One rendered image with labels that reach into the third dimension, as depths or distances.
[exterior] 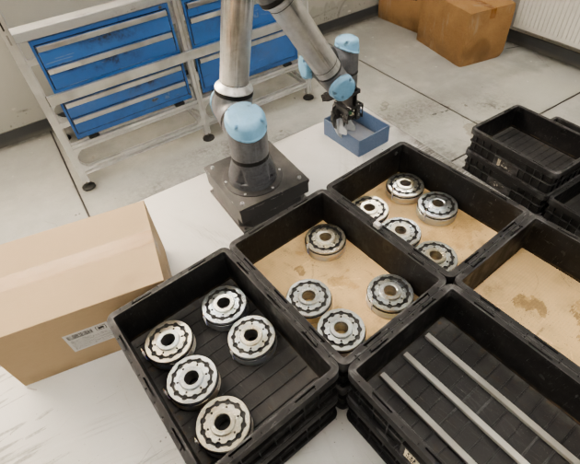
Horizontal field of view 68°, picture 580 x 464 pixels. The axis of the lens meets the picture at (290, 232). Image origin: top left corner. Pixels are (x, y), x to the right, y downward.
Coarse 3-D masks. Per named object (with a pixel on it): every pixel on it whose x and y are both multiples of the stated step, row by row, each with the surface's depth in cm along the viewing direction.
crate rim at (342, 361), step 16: (320, 192) 110; (288, 208) 107; (352, 208) 105; (272, 224) 104; (368, 224) 101; (240, 240) 101; (240, 256) 97; (416, 256) 94; (256, 272) 94; (432, 272) 90; (272, 288) 90; (432, 288) 88; (288, 304) 88; (416, 304) 85; (304, 320) 85; (400, 320) 83; (320, 336) 82; (336, 352) 80; (352, 352) 79
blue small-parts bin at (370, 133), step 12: (324, 120) 162; (360, 120) 168; (372, 120) 162; (324, 132) 166; (348, 132) 166; (360, 132) 166; (372, 132) 165; (384, 132) 156; (348, 144) 157; (360, 144) 152; (372, 144) 156; (360, 156) 156
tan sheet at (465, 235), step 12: (372, 192) 123; (384, 192) 123; (396, 204) 119; (396, 216) 116; (408, 216) 116; (456, 216) 114; (468, 216) 114; (420, 228) 112; (432, 228) 112; (444, 228) 112; (456, 228) 111; (468, 228) 111; (480, 228) 111; (444, 240) 109; (456, 240) 109; (468, 240) 108; (480, 240) 108; (456, 252) 106; (468, 252) 106
